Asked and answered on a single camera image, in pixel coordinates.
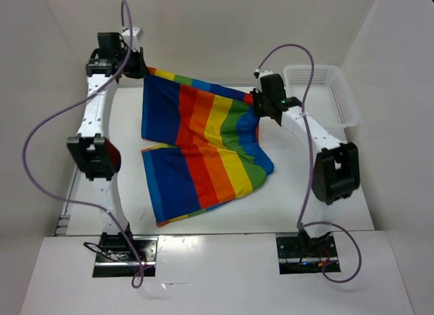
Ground rainbow striped shorts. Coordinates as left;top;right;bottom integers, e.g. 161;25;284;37
141;68;274;227

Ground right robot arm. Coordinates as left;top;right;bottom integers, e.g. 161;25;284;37
251;69;360;256

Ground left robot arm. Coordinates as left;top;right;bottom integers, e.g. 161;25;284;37
67;27;149;261

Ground white plastic basket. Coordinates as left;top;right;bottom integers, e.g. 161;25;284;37
283;64;359;131

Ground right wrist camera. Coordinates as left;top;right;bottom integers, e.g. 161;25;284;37
254;69;273;79

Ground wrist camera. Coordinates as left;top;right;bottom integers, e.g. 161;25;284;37
121;26;143;52
254;69;273;79

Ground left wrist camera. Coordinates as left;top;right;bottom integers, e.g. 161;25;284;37
121;26;143;52

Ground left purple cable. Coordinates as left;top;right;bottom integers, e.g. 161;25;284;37
21;0;154;289

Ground purple cable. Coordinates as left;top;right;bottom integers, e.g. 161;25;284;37
21;0;154;289
258;43;363;283

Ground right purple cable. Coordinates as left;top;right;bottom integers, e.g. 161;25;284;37
258;43;363;283

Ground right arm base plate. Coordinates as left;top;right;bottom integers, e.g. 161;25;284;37
275;233;340;275

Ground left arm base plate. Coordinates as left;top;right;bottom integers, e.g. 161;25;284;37
83;236;158;278

